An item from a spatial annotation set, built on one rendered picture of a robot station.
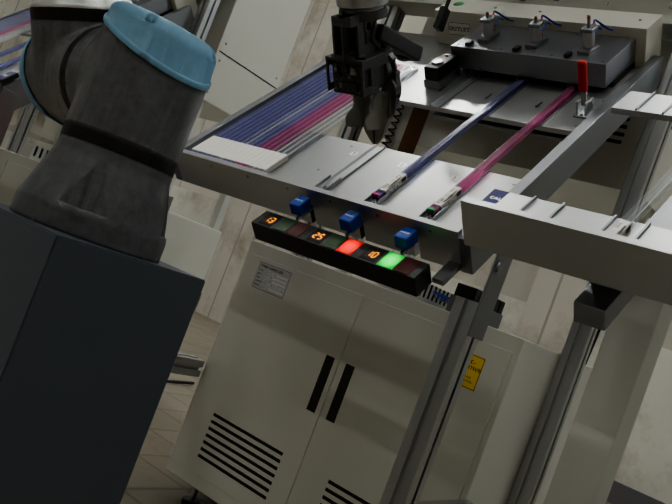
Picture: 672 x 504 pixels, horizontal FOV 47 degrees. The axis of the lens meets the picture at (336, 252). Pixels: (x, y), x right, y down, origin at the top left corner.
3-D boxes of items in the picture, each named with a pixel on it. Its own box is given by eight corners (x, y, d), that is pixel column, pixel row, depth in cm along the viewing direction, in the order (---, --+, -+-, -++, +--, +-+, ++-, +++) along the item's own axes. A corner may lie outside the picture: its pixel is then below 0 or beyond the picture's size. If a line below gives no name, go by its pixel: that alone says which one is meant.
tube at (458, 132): (379, 202, 128) (378, 196, 128) (372, 200, 129) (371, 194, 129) (530, 80, 157) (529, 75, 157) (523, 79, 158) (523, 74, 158)
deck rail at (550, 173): (472, 275, 117) (470, 241, 113) (461, 271, 118) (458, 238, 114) (661, 85, 157) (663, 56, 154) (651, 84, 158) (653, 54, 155)
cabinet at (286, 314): (401, 672, 136) (524, 338, 138) (154, 492, 178) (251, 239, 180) (532, 621, 188) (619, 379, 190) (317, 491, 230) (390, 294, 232)
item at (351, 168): (464, 253, 117) (462, 236, 115) (183, 167, 157) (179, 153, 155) (527, 193, 128) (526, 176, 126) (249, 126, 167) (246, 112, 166)
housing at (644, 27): (642, 96, 157) (647, 28, 149) (439, 67, 186) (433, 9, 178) (658, 80, 161) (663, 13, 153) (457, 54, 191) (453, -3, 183)
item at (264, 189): (461, 271, 118) (457, 232, 114) (182, 181, 157) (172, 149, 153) (465, 267, 118) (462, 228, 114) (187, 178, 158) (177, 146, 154)
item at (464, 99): (577, 156, 139) (577, 130, 137) (306, 102, 179) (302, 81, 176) (651, 83, 158) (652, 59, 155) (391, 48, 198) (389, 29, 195)
